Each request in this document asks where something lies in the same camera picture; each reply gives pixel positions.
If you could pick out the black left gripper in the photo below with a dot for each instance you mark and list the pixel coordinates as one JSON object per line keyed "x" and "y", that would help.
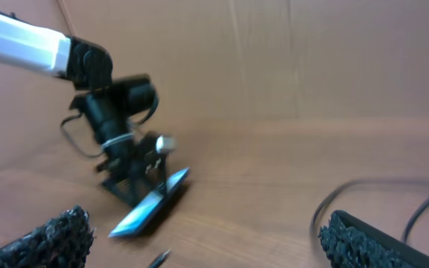
{"x": 129, "y": 161}

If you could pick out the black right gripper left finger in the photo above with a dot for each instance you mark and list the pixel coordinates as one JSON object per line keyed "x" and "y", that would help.
{"x": 63, "y": 242}

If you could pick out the blue Galaxy smartphone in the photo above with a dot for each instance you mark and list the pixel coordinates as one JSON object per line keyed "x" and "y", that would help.
{"x": 139, "y": 218}

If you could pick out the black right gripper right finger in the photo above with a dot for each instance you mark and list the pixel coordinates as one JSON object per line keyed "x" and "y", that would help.
{"x": 349, "y": 242}

